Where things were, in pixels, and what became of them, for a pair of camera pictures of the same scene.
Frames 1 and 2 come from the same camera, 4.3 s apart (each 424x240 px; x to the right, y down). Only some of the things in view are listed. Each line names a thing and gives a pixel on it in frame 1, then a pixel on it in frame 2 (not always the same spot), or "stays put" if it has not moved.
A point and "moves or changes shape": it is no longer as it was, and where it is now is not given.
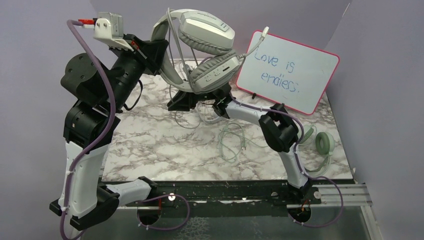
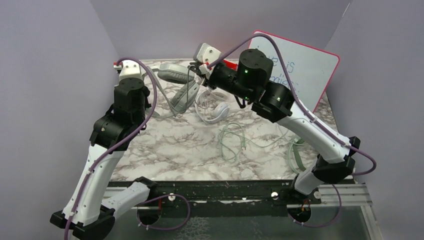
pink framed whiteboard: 287,72 stays put
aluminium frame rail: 353,195 stays put
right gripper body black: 207,96 → 211,81
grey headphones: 208,40 moves or changes shape
